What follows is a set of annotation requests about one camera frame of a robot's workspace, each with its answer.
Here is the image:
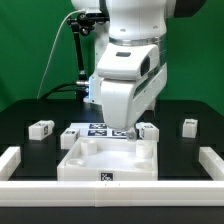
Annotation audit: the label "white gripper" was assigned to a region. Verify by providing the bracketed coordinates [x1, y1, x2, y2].
[97, 43, 167, 140]

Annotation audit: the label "white square table top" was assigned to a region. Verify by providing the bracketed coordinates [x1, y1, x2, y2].
[57, 137, 158, 181]

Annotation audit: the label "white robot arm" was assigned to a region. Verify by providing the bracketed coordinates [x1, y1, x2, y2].
[71, 0, 207, 140]

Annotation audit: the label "marker tag sheet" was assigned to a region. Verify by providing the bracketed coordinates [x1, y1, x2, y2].
[70, 123, 126, 138]

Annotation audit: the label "white U-shaped fence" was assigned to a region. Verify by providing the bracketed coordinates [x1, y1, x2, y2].
[0, 147, 224, 207]

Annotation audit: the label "black cables at base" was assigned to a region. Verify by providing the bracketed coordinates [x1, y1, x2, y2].
[39, 80, 90, 100]

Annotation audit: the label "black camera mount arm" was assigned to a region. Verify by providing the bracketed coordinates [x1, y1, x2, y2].
[67, 13, 109, 101]

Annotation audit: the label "camera on mount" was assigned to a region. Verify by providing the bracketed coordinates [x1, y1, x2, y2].
[85, 8, 109, 20]

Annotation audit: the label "white cable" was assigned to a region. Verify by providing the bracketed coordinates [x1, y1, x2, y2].
[36, 9, 88, 100]

